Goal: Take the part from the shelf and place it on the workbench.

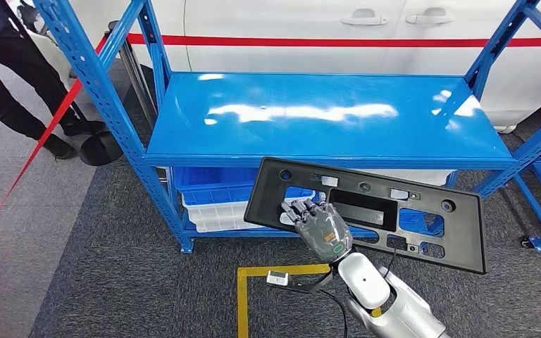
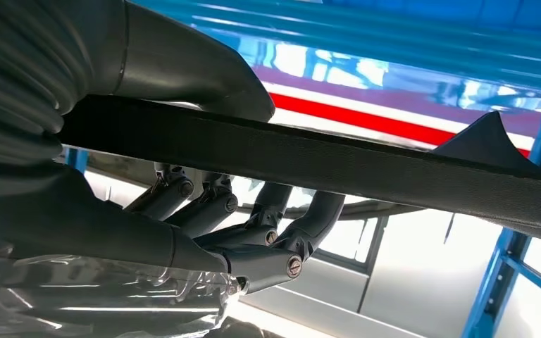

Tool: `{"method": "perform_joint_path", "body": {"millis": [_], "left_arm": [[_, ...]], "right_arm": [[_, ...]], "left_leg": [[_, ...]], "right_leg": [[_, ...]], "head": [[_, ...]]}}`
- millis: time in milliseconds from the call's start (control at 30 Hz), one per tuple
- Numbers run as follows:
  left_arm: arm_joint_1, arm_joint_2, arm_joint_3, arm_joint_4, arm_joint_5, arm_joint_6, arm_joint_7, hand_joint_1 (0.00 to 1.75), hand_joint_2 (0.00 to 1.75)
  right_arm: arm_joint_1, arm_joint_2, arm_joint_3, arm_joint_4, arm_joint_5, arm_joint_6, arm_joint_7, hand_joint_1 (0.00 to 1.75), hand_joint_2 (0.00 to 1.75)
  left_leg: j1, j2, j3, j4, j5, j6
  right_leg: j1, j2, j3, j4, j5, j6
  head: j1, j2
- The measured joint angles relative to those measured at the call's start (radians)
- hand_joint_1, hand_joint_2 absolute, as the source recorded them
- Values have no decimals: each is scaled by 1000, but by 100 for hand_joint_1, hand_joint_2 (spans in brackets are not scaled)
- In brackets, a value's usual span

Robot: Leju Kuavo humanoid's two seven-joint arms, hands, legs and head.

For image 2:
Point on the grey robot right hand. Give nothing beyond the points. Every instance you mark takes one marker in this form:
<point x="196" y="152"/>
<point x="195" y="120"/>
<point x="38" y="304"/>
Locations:
<point x="88" y="219"/>

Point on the blue metal shelf rack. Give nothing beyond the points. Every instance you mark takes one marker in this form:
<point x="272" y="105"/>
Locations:
<point x="392" y="28"/>

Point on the white car with red stripe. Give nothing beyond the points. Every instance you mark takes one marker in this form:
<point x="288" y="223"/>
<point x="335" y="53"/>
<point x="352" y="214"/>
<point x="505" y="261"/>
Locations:
<point x="415" y="289"/>

